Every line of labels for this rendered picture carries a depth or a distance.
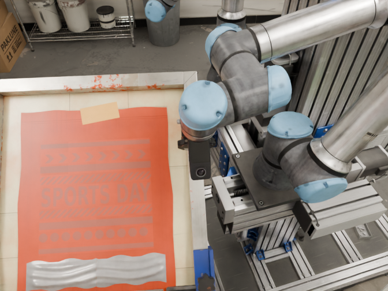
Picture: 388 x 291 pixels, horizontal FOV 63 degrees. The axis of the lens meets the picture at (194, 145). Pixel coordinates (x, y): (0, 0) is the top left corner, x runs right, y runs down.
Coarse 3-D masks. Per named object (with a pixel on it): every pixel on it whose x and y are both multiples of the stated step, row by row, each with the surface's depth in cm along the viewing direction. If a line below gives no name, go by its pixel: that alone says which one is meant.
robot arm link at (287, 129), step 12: (276, 120) 87; (288, 120) 87; (300, 120) 87; (276, 132) 85; (288, 132) 83; (300, 132) 83; (264, 144) 94; (276, 144) 87; (288, 144) 84; (276, 156) 88
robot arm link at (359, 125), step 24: (384, 72) 65; (360, 96) 69; (384, 96) 64; (360, 120) 68; (384, 120) 66; (312, 144) 78; (336, 144) 73; (360, 144) 71; (288, 168) 83; (312, 168) 76; (336, 168) 74; (312, 192) 76; (336, 192) 79
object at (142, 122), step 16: (128, 112) 91; (144, 112) 91; (160, 112) 91; (96, 128) 90; (112, 128) 90; (128, 128) 90; (144, 128) 90; (160, 128) 90; (160, 144) 90; (160, 160) 89; (160, 176) 88; (160, 192) 87; (160, 208) 87; (160, 224) 86; (160, 240) 85; (96, 256) 84; (112, 256) 84; (112, 288) 83; (128, 288) 83; (144, 288) 83; (160, 288) 83
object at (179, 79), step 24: (168, 72) 90; (192, 72) 90; (0, 96) 88; (0, 120) 88; (0, 144) 87; (0, 168) 86; (0, 192) 86; (192, 192) 84; (192, 216) 83; (192, 240) 85
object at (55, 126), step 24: (24, 120) 89; (48, 120) 90; (72, 120) 90; (24, 144) 88; (24, 168) 87; (24, 192) 86; (24, 216) 85; (24, 240) 84; (24, 264) 83; (24, 288) 82; (72, 288) 82; (96, 288) 83
